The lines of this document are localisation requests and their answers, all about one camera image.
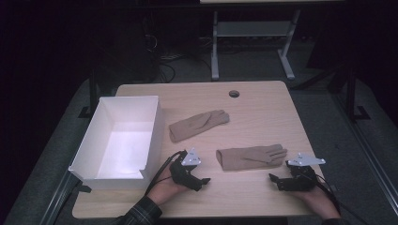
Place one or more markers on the black metal stand post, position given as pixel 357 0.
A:
pixel 351 93
pixel 93 90

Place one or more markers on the white box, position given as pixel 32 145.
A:
pixel 125 150

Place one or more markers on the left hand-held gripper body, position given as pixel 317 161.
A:
pixel 183 175

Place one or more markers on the aluminium rail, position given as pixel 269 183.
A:
pixel 369 156
pixel 58 200

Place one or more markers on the person's left hand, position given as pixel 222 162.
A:
pixel 164 189

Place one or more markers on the white metal desk frame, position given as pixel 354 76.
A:
pixel 250 29

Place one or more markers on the person's right hand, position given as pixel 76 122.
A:
pixel 317 201

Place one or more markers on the round table grommet hole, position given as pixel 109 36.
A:
pixel 234 93

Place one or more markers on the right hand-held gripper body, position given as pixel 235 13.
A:
pixel 300 179

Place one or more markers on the beige knit glove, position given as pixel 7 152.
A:
pixel 247 157
pixel 194 125

